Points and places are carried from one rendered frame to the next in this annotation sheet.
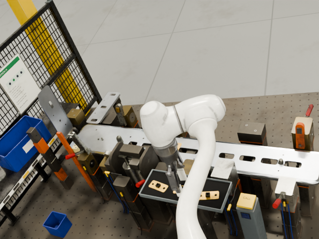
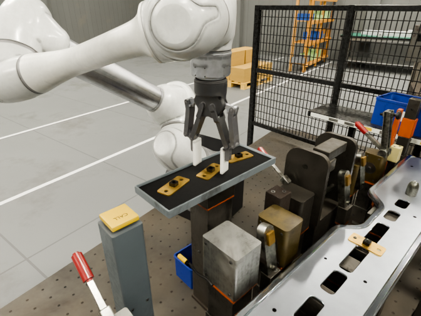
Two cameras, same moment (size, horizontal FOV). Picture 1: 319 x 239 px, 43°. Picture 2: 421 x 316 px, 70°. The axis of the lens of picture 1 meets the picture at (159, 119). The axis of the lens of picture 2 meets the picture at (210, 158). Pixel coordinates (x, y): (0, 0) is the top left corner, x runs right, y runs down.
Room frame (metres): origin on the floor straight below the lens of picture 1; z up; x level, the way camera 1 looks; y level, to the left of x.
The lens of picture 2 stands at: (1.20, -0.66, 1.54)
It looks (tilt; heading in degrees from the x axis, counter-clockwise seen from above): 27 degrees down; 98
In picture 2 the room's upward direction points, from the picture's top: straight up
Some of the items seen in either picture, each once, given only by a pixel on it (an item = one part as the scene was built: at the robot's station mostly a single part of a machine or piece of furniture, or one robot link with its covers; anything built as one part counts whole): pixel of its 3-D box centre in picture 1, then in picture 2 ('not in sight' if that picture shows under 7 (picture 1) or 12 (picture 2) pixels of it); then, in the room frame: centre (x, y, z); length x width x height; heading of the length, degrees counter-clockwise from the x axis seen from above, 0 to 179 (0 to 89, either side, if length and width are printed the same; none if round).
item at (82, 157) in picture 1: (95, 178); (362, 190); (1.66, 0.45, 0.87); 0.10 x 0.07 x 0.35; 141
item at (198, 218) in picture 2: (197, 221); (211, 242); (1.10, 0.01, 0.92); 0.10 x 0.08 x 0.45; 51
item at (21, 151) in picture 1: (21, 142); (413, 115); (1.94, 0.79, 1.09); 0.30 x 0.17 x 0.13; 134
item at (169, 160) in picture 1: (170, 157); (210, 96); (1.10, 0.02, 1.36); 0.08 x 0.07 x 0.09; 156
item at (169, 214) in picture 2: (184, 189); (211, 173); (1.10, 0.01, 1.16); 0.37 x 0.14 x 0.02; 51
